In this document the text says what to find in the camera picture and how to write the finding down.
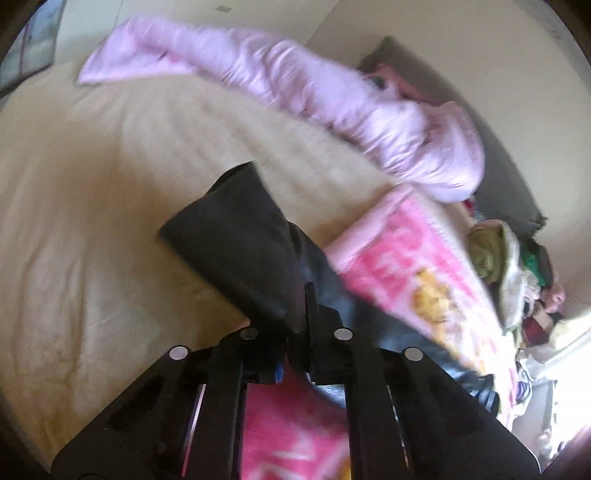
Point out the beige bed sheet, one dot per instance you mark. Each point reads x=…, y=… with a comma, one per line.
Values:
x=92, y=207

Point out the pink quilted jacket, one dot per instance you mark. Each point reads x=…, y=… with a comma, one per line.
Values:
x=286, y=78

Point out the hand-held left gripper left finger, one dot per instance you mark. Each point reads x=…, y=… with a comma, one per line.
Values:
x=263, y=362

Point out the pink patterned cloth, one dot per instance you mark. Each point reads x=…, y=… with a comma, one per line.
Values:
x=392, y=81

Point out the bright green garment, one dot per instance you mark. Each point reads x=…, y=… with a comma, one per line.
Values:
x=531, y=267

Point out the olive green cloth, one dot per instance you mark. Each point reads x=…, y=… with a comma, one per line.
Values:
x=485, y=254

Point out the grey headboard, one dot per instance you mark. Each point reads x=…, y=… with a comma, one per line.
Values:
x=489, y=152

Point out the black garment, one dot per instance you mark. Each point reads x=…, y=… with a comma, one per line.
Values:
x=240, y=230

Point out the pink printed blanket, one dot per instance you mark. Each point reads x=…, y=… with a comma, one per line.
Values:
x=392, y=267

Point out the pile of mixed clothes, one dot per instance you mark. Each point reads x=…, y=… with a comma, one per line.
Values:
x=549, y=323

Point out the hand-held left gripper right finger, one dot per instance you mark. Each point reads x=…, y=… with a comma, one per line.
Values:
x=325, y=350

